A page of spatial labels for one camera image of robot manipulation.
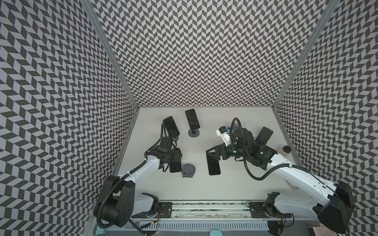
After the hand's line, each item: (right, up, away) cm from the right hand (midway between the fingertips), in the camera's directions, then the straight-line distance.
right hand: (211, 155), depth 71 cm
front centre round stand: (-12, -12, +13) cm, 21 cm away
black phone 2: (-19, -10, +13) cm, 25 cm away
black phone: (-24, +13, +24) cm, 37 cm away
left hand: (-20, -4, +17) cm, 27 cm away
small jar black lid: (+46, +1, +13) cm, 48 cm away
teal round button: (+2, -34, -5) cm, 34 cm away
